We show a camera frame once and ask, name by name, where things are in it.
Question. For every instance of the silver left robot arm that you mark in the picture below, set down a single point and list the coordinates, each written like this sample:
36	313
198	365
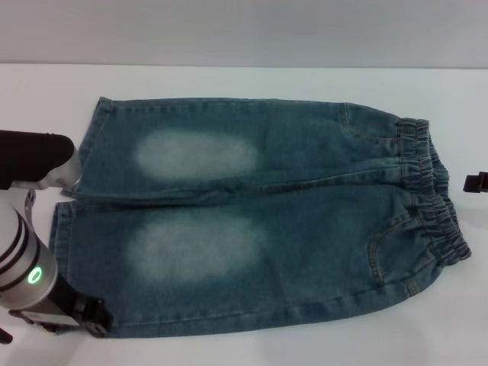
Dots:
23	263

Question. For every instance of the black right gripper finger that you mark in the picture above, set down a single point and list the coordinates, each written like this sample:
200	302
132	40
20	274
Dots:
473	183

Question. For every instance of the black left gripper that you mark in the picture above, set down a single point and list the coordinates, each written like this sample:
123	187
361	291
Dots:
68	301

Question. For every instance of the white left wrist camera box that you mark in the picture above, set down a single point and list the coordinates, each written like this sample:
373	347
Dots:
38	318

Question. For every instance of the blue denim shorts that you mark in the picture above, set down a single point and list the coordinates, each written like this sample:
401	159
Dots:
305	236

